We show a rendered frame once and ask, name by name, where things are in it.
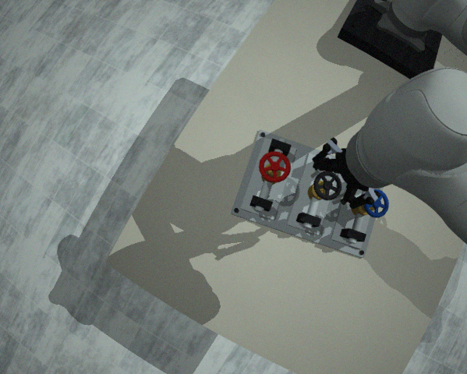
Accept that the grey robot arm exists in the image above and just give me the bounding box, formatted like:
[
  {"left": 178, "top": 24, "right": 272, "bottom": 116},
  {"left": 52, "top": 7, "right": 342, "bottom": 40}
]
[{"left": 345, "top": 0, "right": 467, "bottom": 244}]

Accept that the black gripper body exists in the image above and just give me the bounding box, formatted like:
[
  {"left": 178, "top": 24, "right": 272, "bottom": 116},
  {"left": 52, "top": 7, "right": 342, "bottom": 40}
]
[{"left": 335, "top": 148, "right": 369, "bottom": 192}]

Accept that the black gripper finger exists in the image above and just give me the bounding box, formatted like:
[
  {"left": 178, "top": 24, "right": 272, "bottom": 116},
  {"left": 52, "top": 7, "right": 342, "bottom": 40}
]
[
  {"left": 332, "top": 184, "right": 380, "bottom": 209},
  {"left": 311, "top": 137, "right": 342, "bottom": 178}
]

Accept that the valve with black handwheel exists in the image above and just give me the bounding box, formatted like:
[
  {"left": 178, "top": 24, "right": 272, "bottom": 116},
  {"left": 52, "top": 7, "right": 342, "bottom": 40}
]
[{"left": 287, "top": 153, "right": 341, "bottom": 235}]

